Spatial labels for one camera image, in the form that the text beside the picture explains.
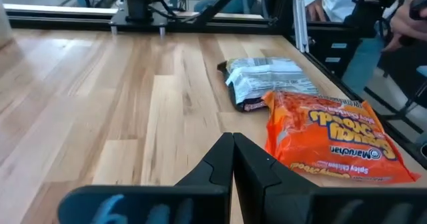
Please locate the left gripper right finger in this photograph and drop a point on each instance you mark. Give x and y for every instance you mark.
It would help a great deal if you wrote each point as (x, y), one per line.
(253, 170)

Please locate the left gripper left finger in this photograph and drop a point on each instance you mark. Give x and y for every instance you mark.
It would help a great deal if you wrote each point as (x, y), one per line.
(217, 170)

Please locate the red Maruchan noodle pack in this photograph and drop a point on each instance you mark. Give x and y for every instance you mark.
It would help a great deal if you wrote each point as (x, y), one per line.
(320, 140)

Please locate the silver snack packet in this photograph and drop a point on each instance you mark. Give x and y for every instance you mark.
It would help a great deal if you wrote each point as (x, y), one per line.
(263, 79)

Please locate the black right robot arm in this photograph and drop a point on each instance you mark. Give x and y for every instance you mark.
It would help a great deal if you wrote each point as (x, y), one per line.
(138, 4)

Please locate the black stand with labels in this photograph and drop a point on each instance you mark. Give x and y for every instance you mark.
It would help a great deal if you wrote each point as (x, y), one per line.
(333, 47)

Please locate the person's hand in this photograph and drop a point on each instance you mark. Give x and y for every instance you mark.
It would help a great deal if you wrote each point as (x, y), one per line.
(405, 25)
(315, 10)

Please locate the silver aluminium post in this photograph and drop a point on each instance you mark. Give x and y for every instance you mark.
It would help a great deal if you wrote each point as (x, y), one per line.
(300, 20)

